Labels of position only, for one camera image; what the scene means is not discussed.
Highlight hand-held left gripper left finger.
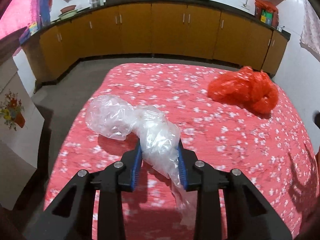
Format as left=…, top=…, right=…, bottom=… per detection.
left=26, top=140, right=143, bottom=240

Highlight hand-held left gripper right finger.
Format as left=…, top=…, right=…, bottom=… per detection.
left=176, top=141, right=293, bottom=240

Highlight clear plastic bag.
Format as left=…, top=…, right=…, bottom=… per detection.
left=85, top=95, right=198, bottom=230

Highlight red floral tablecloth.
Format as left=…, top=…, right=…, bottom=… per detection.
left=44, top=62, right=320, bottom=240

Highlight crumpled red plastic bag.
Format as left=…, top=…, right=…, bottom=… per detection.
left=207, top=66, right=279, bottom=114

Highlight white cabinet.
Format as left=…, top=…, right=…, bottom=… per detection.
left=0, top=56, right=53, bottom=211

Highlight flower decoration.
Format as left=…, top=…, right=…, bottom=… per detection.
left=0, top=91, right=25, bottom=131

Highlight orange lower kitchen cabinets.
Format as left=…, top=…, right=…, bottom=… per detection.
left=24, top=0, right=292, bottom=85

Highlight green and white basin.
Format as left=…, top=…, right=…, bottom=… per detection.
left=58, top=9, right=79, bottom=21

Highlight red basin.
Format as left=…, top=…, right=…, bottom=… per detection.
left=60, top=4, right=78, bottom=14

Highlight red bag of groceries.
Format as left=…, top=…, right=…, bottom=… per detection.
left=254, top=0, right=279, bottom=28

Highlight hanging blue cloth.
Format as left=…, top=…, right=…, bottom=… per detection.
left=37, top=0, right=53, bottom=28

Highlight hanging pink floral garment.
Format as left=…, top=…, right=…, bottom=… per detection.
left=299, top=0, right=320, bottom=58

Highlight pink curtain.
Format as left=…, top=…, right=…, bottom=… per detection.
left=0, top=0, right=47, bottom=40

